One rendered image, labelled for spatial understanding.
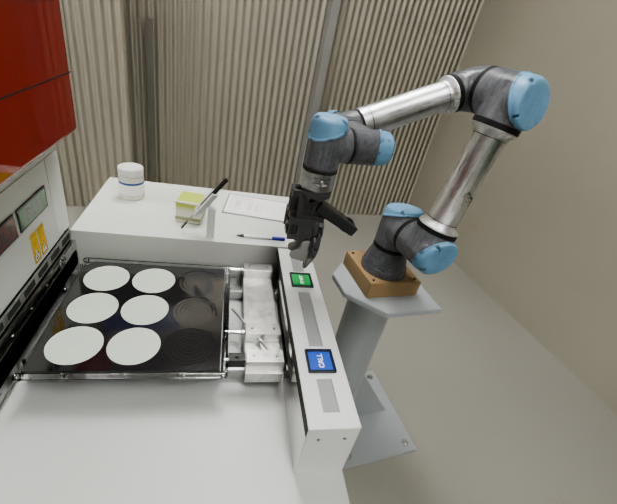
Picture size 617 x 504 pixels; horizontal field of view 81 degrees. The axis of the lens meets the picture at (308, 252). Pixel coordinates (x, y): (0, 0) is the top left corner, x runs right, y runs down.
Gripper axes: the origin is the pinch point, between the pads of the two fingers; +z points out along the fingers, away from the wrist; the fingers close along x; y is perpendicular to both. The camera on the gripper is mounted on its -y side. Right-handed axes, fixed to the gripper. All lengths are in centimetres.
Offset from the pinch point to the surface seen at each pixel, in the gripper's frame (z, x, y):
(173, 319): 11.6, 9.0, 30.4
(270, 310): 13.6, 2.6, 7.6
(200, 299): 11.7, 1.7, 25.1
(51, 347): 12, 18, 51
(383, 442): 100, -9, -56
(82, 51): -11, -190, 108
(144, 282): 11.6, -3.7, 38.9
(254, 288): 13.6, -6.0, 11.4
